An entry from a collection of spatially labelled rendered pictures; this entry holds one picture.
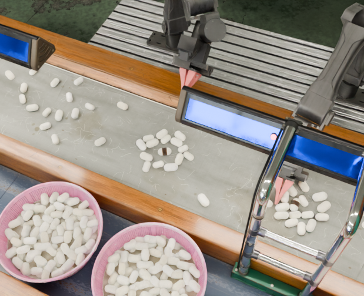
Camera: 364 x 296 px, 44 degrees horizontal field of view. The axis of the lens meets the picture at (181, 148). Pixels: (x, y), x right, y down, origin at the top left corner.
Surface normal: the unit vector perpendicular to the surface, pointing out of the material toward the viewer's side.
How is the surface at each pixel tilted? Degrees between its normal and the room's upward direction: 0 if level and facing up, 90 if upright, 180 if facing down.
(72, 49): 0
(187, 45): 40
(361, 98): 0
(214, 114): 58
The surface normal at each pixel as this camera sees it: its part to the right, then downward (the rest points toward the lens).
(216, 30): 0.22, 0.22
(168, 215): -0.02, -0.56
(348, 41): -0.41, 0.02
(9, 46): -0.37, 0.33
